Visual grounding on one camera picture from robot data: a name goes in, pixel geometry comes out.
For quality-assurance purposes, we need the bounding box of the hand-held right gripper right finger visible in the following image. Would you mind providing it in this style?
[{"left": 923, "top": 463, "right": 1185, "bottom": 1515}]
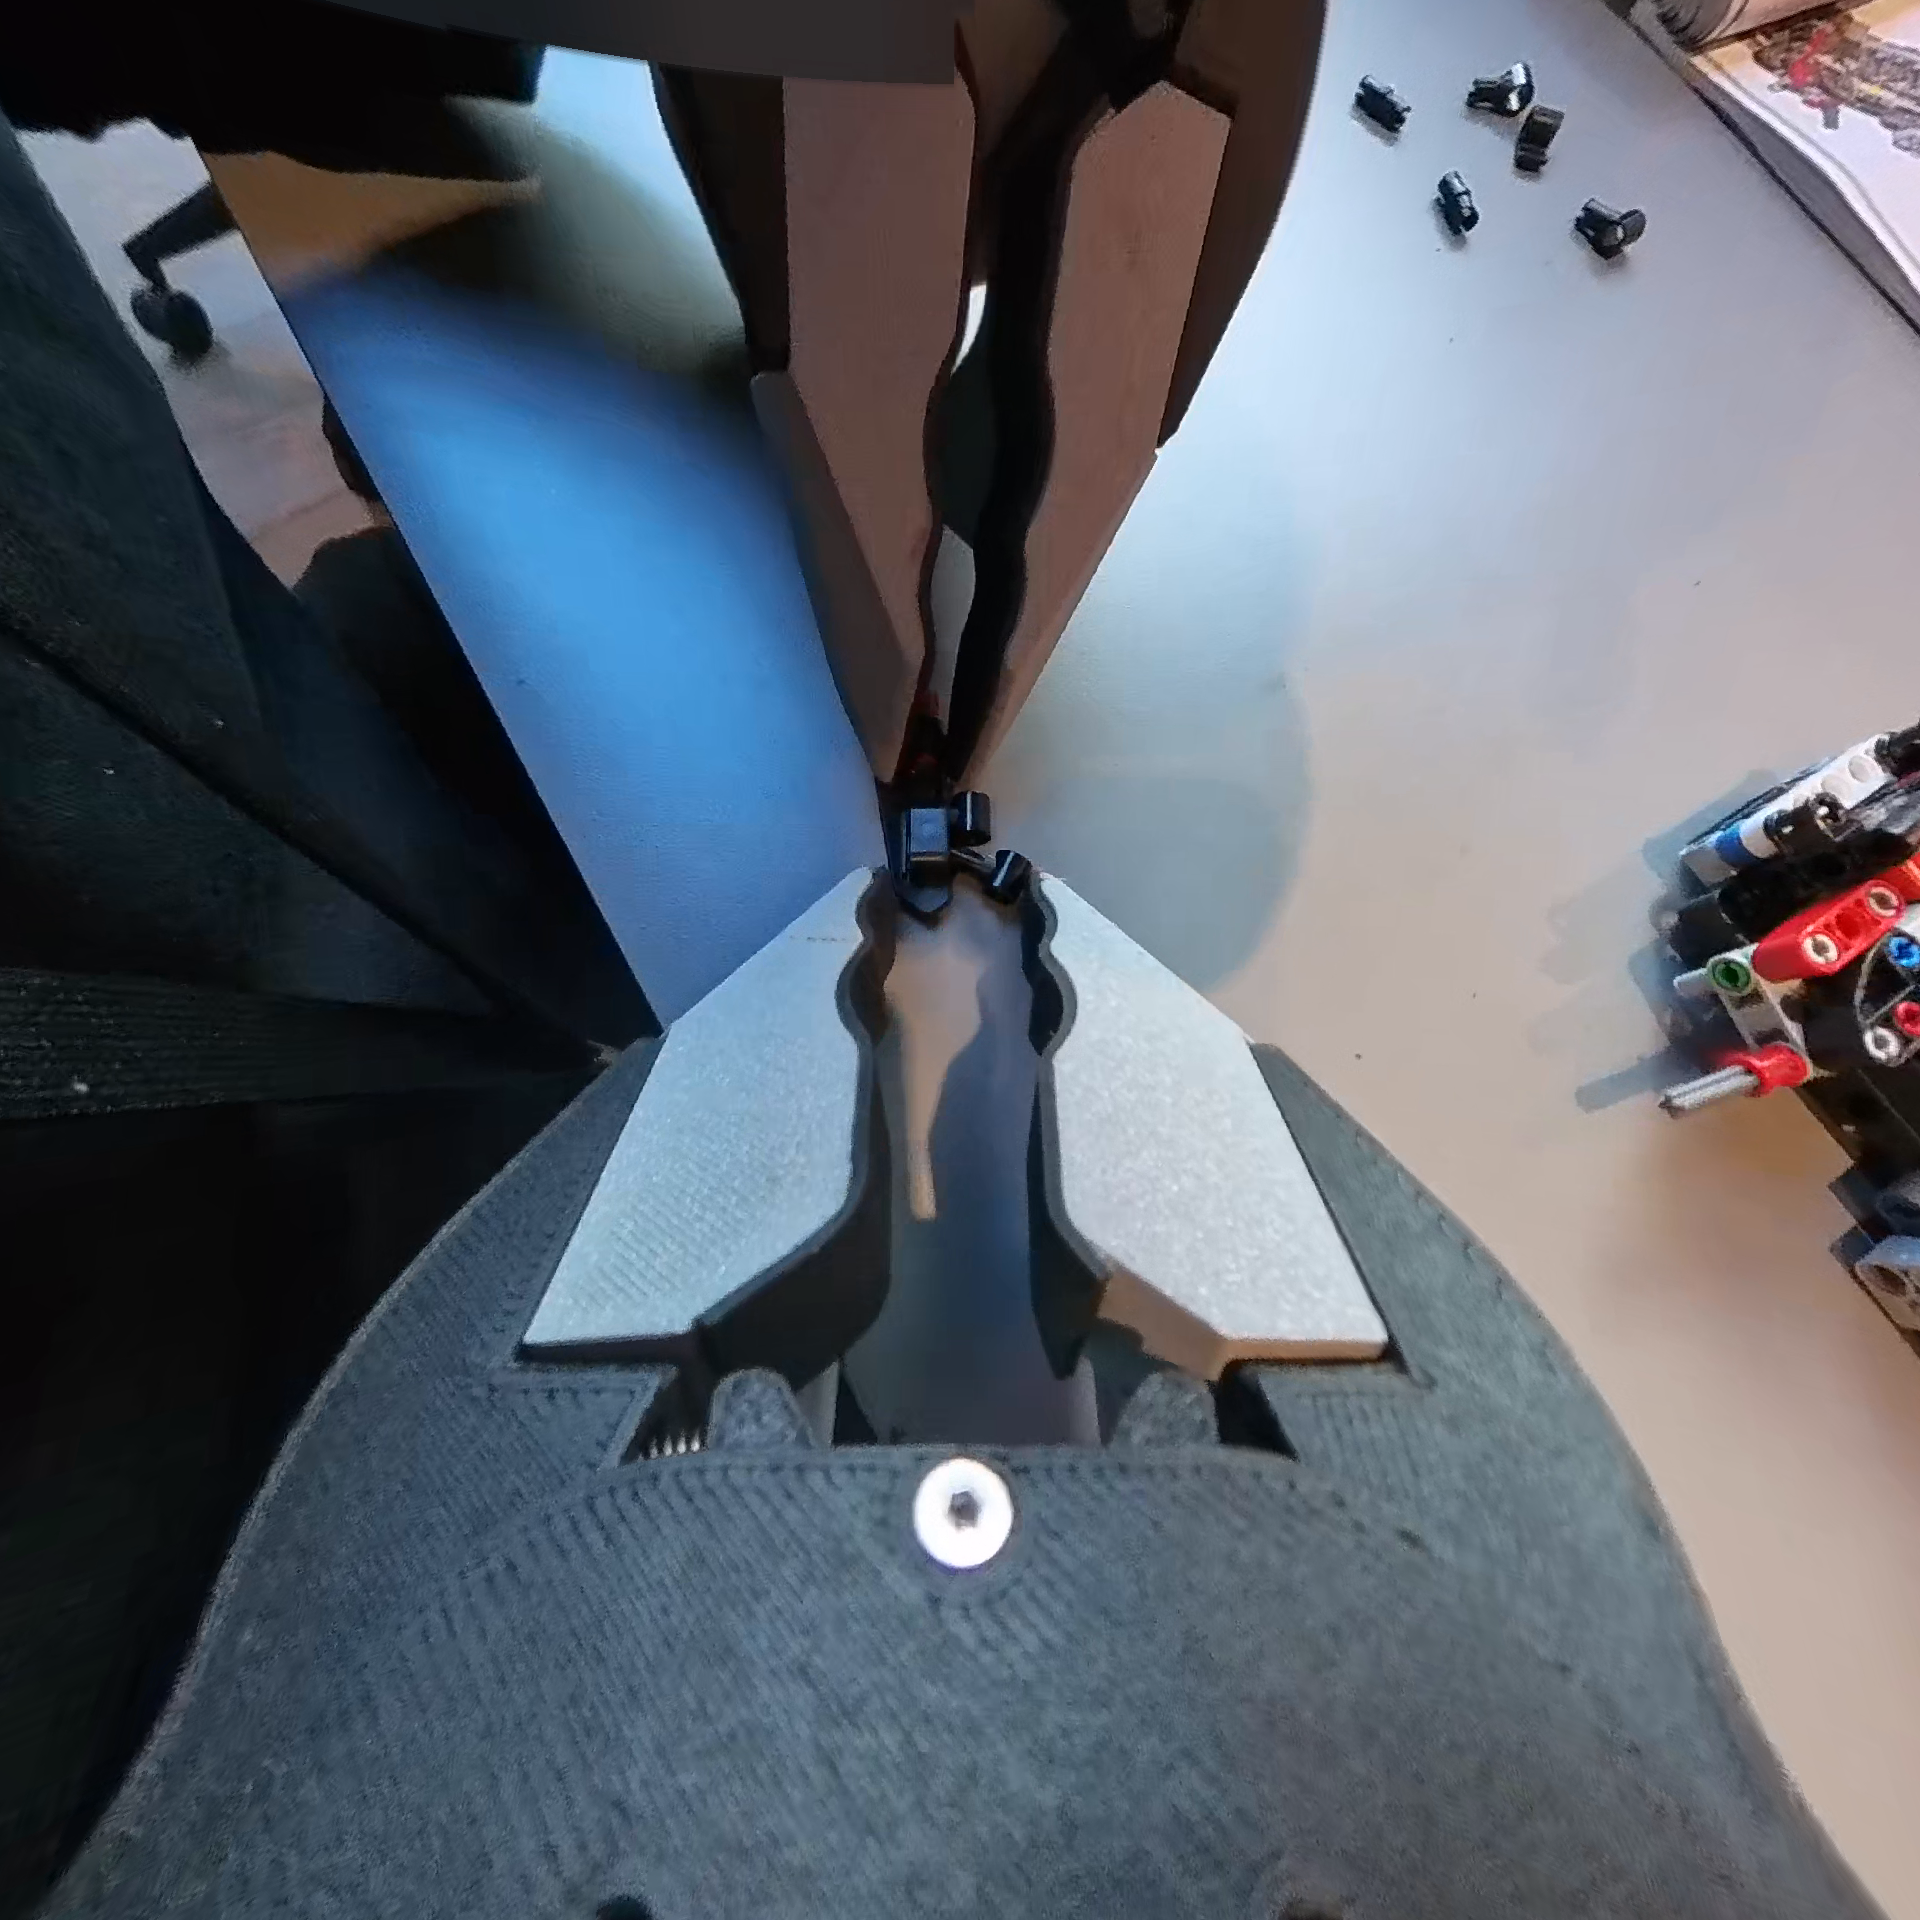
[{"left": 1026, "top": 874, "right": 1393, "bottom": 1382}]

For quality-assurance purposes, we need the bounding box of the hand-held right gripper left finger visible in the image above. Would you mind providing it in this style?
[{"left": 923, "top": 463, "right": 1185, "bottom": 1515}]
[{"left": 516, "top": 864, "right": 898, "bottom": 1397}]

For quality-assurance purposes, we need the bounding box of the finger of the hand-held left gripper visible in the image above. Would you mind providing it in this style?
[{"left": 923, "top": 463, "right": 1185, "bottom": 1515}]
[
  {"left": 979, "top": 80, "right": 1235, "bottom": 768},
  {"left": 747, "top": 67, "right": 981, "bottom": 784}
]

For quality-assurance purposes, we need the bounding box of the black hinged brick piece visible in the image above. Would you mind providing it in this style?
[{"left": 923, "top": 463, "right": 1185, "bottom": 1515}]
[{"left": 885, "top": 720, "right": 992, "bottom": 923}]

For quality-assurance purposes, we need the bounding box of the grey desk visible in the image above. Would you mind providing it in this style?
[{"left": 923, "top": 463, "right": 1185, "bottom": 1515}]
[{"left": 195, "top": 0, "right": 1920, "bottom": 1920}]

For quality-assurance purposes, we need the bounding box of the cluster of black connector pieces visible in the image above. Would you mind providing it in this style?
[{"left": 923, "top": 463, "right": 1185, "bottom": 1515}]
[{"left": 1350, "top": 59, "right": 1653, "bottom": 264}]

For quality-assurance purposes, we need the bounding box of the open instruction book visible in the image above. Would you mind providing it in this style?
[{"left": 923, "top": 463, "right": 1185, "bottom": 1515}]
[{"left": 1611, "top": 0, "right": 1920, "bottom": 332}]

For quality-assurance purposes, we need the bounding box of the toy brick car model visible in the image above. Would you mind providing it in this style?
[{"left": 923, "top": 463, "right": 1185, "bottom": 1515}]
[{"left": 1650, "top": 720, "right": 1920, "bottom": 1328}]

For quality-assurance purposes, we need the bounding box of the black office chair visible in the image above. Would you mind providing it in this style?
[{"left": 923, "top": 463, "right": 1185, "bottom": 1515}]
[{"left": 120, "top": 181, "right": 249, "bottom": 366}]

